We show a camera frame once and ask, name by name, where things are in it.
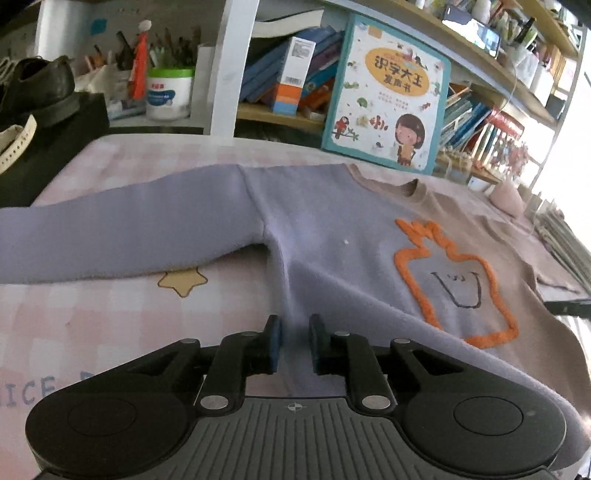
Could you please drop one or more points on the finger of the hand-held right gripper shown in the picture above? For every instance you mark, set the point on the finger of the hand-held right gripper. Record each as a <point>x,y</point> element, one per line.
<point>570,308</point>

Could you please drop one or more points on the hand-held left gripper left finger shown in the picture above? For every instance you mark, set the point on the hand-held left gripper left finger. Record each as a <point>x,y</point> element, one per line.
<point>273,344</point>

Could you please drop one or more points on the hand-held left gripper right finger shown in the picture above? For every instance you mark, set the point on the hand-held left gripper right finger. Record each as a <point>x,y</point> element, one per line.
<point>316,345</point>

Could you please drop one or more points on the purple and beige sweater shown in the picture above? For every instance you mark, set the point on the purple and beige sweater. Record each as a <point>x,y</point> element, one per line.
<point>323,230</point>

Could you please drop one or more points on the stack of papers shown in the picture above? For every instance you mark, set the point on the stack of papers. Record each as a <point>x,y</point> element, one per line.
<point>568,244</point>

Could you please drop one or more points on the pink checked tablecloth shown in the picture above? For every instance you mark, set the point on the pink checked tablecloth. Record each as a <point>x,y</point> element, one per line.
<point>115,323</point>

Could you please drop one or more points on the row of colourful books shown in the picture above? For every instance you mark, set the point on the row of colourful books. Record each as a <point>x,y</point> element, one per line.
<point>480,124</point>

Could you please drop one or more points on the illustrated children's book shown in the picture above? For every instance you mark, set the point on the illustrated children's book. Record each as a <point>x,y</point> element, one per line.
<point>383,92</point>

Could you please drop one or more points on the white can with green lid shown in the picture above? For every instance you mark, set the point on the white can with green lid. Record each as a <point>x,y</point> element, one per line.
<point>168,99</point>

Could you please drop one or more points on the white and orange carton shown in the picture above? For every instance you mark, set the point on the white and orange carton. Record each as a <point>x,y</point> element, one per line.
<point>291,69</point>

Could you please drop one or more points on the white bookshelf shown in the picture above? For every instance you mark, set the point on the white bookshelf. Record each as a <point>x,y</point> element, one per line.
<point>231,69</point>

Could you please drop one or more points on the tablet screen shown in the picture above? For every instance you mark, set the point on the tablet screen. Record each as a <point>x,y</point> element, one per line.
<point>485,37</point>

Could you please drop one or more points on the black box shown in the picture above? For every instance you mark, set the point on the black box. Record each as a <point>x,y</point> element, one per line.
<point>69,138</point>

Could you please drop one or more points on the row of blue books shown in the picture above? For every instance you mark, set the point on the row of blue books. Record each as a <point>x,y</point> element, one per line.
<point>325,46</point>

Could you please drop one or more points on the red orange bottle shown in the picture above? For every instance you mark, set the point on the red orange bottle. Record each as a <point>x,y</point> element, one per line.
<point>140,64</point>

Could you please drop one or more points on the bunch of pens and brushes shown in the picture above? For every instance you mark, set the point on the bunch of pens and brushes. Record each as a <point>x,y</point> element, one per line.
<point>171,48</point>

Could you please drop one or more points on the thick white book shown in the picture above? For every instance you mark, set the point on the thick white book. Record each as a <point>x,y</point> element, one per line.
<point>286,23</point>

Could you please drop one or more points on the black leather shoe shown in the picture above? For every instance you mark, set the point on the black leather shoe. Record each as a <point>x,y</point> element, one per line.
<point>41,92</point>

